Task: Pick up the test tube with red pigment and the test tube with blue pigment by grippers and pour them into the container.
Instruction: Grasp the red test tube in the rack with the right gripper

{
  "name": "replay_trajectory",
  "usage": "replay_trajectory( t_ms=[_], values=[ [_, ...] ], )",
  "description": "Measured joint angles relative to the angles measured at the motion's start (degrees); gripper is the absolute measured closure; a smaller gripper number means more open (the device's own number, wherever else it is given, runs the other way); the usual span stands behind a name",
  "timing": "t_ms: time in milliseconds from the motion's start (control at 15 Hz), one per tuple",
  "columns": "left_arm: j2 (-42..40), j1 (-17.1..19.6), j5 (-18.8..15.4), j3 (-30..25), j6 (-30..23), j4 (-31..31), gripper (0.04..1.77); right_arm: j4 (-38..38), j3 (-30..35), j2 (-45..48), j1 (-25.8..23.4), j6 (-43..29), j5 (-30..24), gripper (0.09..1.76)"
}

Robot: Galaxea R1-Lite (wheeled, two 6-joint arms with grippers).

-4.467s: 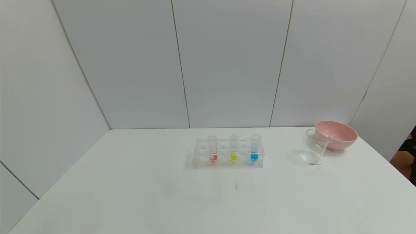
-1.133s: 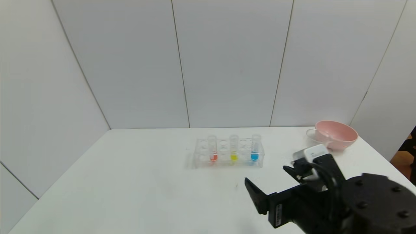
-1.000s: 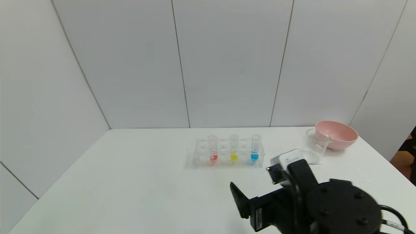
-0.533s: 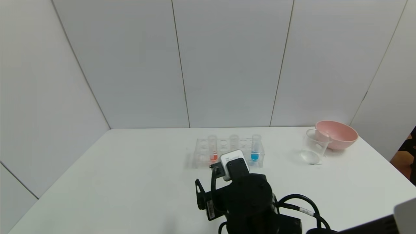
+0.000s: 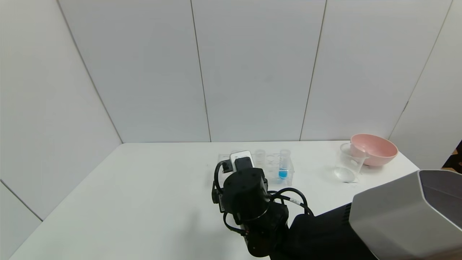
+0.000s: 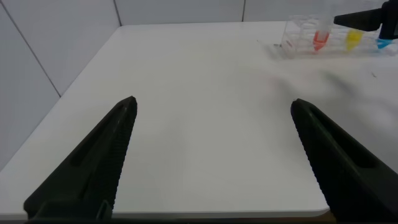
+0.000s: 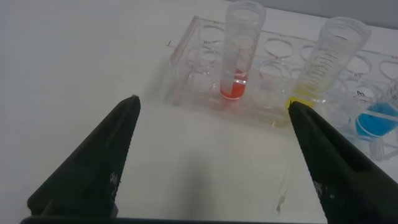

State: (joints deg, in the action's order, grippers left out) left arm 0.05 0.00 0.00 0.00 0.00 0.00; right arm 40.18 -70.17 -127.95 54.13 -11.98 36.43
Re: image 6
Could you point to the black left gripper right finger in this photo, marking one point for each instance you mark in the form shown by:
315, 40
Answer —
345, 168

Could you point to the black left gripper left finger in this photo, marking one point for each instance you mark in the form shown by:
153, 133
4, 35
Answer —
90, 174

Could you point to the test tube with red pigment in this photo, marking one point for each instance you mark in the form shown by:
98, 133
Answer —
320, 39

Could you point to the test tube with blue pigment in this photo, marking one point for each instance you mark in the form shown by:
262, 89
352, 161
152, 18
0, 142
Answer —
384, 43

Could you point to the clear plastic test tube rack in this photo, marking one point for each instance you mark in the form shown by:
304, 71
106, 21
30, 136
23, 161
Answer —
300, 37

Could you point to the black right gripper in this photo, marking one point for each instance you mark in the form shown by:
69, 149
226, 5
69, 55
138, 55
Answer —
390, 18

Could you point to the test tube with yellow pigment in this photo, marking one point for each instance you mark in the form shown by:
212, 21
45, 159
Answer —
354, 37

